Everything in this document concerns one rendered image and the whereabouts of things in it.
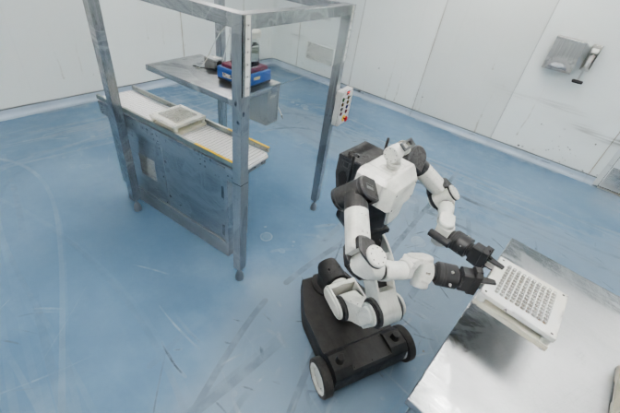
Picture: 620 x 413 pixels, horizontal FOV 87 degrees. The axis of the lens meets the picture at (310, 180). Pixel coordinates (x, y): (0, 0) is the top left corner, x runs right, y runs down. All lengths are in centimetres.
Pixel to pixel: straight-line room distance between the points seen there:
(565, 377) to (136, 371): 191
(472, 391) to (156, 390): 149
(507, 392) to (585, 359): 39
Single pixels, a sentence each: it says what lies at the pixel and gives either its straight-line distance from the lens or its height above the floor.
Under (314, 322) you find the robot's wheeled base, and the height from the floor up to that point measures 17.
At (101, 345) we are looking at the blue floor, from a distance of 232.
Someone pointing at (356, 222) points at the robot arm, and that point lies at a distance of 115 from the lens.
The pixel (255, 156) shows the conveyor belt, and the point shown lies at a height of 86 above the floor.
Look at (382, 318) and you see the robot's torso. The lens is 164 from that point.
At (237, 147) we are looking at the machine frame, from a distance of 169.
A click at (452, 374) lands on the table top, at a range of 136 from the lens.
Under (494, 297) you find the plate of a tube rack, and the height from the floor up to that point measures 101.
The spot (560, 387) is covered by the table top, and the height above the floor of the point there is 82.
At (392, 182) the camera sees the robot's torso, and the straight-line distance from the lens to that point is 133.
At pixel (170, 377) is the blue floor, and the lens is 213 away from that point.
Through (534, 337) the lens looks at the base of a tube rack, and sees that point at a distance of 141.
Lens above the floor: 191
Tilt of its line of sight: 35 degrees down
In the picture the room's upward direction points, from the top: 9 degrees clockwise
